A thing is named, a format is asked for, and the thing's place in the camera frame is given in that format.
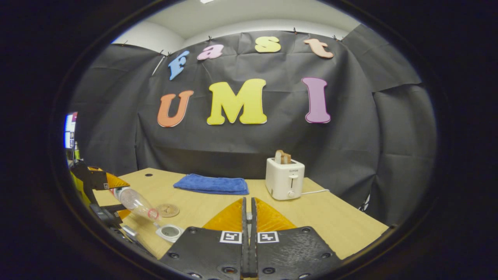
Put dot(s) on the round wooden coaster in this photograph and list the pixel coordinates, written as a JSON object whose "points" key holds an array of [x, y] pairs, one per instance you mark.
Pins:
{"points": [[168, 210]]}

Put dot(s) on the white teacup lid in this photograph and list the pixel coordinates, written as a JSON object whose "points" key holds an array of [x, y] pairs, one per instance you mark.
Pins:
{"points": [[249, 217]]}

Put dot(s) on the toast slice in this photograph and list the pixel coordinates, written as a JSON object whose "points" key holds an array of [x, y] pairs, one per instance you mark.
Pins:
{"points": [[283, 156]]}

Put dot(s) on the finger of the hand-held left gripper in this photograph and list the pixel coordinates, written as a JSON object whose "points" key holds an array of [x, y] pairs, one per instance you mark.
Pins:
{"points": [[103, 216], [97, 179]]}

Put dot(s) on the black backdrop cloth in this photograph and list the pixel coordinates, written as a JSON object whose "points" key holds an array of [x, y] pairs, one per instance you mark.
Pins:
{"points": [[249, 144]]}

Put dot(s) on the blue folded towel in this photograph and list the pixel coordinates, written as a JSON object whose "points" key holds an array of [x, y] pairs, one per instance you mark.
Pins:
{"points": [[214, 184]]}

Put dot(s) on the white toaster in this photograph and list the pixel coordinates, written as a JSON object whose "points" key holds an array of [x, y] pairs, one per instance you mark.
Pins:
{"points": [[284, 179]]}

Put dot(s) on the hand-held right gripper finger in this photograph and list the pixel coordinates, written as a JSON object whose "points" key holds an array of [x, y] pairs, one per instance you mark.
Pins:
{"points": [[253, 252], [245, 252]]}

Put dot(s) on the computer monitor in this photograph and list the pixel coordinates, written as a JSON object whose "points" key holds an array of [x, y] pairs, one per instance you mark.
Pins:
{"points": [[71, 130]]}

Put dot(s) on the clear plastic water bottle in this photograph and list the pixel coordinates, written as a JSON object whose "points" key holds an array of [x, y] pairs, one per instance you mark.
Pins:
{"points": [[134, 200]]}

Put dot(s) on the white teacup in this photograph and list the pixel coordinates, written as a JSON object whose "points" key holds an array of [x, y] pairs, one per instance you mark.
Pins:
{"points": [[171, 232]]}

